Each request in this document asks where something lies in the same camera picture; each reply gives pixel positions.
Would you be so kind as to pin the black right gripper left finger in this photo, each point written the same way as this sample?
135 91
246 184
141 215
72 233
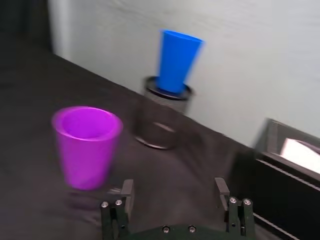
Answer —
117 212

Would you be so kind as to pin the black mesh cylinder holder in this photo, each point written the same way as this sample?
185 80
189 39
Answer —
162 115

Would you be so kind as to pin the black table cloth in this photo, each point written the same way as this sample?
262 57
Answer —
100 150

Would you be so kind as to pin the blue plastic cup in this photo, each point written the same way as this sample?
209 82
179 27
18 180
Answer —
176 61

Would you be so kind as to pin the purple plastic cup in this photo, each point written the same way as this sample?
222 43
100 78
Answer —
85 147

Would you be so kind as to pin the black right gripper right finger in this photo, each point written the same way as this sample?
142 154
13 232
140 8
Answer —
237 215

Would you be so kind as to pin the white paper sheet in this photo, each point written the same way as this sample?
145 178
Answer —
301 155

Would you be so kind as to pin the black rack with steel bars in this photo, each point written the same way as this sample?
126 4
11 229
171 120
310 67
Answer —
282 177

